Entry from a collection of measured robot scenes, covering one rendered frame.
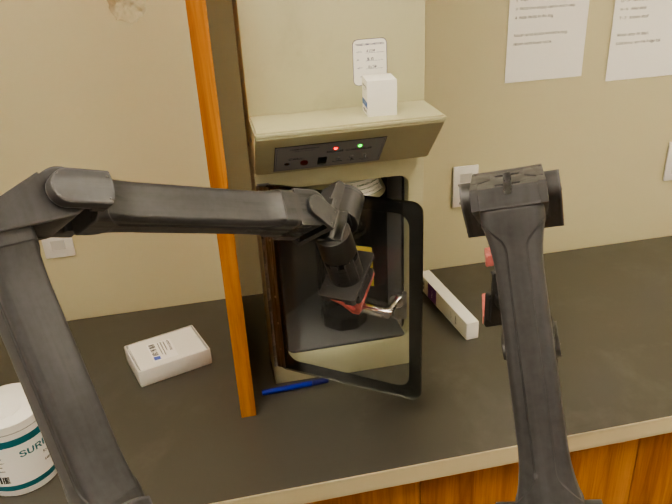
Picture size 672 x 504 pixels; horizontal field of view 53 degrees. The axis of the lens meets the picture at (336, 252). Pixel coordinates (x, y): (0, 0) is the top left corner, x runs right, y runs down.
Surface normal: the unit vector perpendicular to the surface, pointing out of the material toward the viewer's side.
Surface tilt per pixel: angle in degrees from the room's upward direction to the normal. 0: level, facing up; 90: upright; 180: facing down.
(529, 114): 90
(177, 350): 0
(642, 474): 90
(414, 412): 0
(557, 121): 90
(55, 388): 56
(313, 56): 90
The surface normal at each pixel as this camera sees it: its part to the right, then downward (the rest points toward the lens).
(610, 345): -0.04, -0.90
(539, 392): -0.29, -0.07
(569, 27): 0.21, 0.42
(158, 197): 0.67, -0.37
